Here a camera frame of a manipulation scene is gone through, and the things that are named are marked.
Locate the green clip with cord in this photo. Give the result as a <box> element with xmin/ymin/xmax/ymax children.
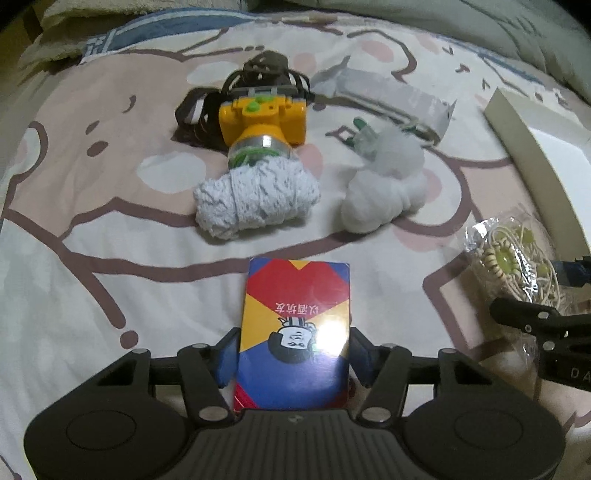
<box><xmin>345</xmin><ymin>117</ymin><xmax>380</xmax><ymax>159</ymax></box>

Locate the grey foil packet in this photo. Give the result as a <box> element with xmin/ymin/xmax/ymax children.
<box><xmin>311</xmin><ymin>55</ymin><xmax>456</xmax><ymax>144</ymax></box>

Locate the cartoon printed bed sheet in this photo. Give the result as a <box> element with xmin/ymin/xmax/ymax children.
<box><xmin>1</xmin><ymin>13</ymin><xmax>590</xmax><ymax>479</ymax></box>

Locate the white knitted cloth roll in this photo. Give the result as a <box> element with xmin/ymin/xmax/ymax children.
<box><xmin>193</xmin><ymin>156</ymin><xmax>321</xmax><ymax>240</ymax></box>

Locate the beige pillow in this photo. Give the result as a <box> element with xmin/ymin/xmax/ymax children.
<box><xmin>18</xmin><ymin>0</ymin><xmax>259</xmax><ymax>69</ymax></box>

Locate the yellow headlamp with strap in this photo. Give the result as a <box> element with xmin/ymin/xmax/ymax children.
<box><xmin>173</xmin><ymin>51</ymin><xmax>315</xmax><ymax>169</ymax></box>

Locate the bagged beaded cord bundle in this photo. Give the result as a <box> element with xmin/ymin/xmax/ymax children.
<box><xmin>462</xmin><ymin>216</ymin><xmax>578</xmax><ymax>319</ymax></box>

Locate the grey green duvet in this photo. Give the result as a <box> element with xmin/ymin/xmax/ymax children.
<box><xmin>244</xmin><ymin>0</ymin><xmax>591</xmax><ymax>105</ymax></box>

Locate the colourful playing card box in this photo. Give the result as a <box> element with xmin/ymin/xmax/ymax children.
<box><xmin>233</xmin><ymin>257</ymin><xmax>351</xmax><ymax>411</ymax></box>

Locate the white shallow cardboard box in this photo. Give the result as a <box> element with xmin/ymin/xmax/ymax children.
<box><xmin>484</xmin><ymin>88</ymin><xmax>591</xmax><ymax>260</ymax></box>

